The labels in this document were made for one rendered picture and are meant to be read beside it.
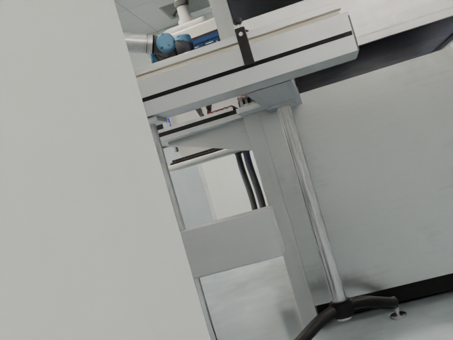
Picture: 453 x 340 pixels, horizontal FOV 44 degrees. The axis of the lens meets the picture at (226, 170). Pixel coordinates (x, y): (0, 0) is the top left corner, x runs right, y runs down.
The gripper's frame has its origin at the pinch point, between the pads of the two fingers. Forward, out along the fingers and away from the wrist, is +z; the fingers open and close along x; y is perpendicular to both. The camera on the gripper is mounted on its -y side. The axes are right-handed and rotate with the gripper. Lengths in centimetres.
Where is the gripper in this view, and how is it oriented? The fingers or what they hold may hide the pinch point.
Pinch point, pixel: (205, 115)
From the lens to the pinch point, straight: 242.0
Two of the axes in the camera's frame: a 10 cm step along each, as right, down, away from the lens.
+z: 2.8, 9.6, -0.2
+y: -1.8, 0.3, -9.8
